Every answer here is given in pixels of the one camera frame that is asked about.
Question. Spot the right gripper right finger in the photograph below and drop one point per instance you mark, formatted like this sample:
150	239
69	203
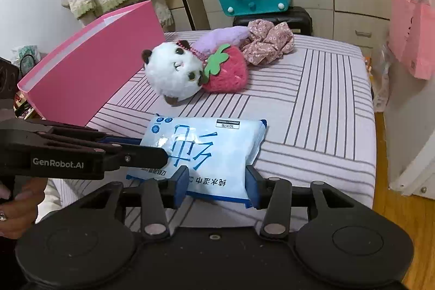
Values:
275	197

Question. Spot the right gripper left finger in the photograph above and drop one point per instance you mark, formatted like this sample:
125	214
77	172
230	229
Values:
156	197

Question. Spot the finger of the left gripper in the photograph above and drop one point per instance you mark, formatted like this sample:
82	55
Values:
112	139
134	156

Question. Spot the large blue wipes pack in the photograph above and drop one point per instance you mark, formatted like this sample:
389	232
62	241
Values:
216	151

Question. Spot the white panda plush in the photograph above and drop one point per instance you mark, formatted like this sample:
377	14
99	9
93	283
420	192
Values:
174	71

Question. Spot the pink strawberry plush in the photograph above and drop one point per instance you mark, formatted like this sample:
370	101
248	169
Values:
225	71

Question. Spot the purple plush toy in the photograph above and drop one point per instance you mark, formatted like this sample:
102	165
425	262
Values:
208	44

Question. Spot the pink floral scrunchie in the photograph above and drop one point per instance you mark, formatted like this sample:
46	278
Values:
267	42

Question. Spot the person's left hand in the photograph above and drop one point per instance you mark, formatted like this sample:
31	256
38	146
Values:
18	215

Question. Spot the pink cardboard box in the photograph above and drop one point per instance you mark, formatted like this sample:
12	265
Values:
78	77

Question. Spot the striped pink tablecloth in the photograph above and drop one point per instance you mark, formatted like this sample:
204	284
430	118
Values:
316	100

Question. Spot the black suitcase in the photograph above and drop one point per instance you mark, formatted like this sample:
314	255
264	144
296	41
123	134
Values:
297	18

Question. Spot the pink paper gift bag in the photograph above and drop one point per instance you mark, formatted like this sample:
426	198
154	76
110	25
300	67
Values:
411	36

